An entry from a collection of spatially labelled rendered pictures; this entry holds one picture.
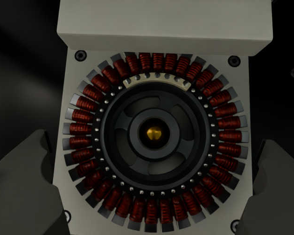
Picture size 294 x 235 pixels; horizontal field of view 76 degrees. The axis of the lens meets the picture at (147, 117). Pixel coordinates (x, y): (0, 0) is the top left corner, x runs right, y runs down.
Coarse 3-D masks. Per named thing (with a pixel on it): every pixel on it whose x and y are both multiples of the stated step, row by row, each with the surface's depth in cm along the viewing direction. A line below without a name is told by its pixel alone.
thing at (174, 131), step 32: (128, 64) 12; (160, 64) 12; (192, 64) 12; (96, 96) 11; (128, 96) 13; (160, 96) 14; (192, 96) 12; (224, 96) 11; (64, 128) 11; (96, 128) 11; (128, 128) 13; (192, 128) 14; (224, 128) 11; (96, 160) 11; (160, 160) 13; (192, 160) 13; (224, 160) 11; (96, 192) 10; (128, 192) 11; (160, 192) 11; (192, 192) 11; (224, 192) 11; (128, 224) 11
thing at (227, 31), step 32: (64, 0) 5; (96, 0) 5; (128, 0) 5; (160, 0) 5; (192, 0) 5; (224, 0) 5; (256, 0) 5; (64, 32) 5; (96, 32) 5; (128, 32) 5; (160, 32) 5; (192, 32) 5; (224, 32) 5; (256, 32) 5
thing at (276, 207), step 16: (272, 144) 10; (256, 160) 11; (272, 160) 9; (288, 160) 9; (256, 176) 9; (272, 176) 8; (288, 176) 8; (256, 192) 9; (272, 192) 7; (288, 192) 7; (256, 208) 7; (272, 208) 7; (288, 208) 7; (240, 224) 6; (256, 224) 6; (272, 224) 6; (288, 224) 6
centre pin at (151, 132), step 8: (152, 120) 13; (144, 128) 12; (152, 128) 12; (160, 128) 12; (144, 136) 12; (152, 136) 12; (160, 136) 12; (144, 144) 13; (152, 144) 12; (160, 144) 12
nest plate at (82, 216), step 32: (96, 64) 16; (224, 64) 15; (64, 96) 15; (64, 160) 14; (128, 160) 14; (64, 192) 14; (96, 224) 14; (160, 224) 14; (192, 224) 14; (224, 224) 14
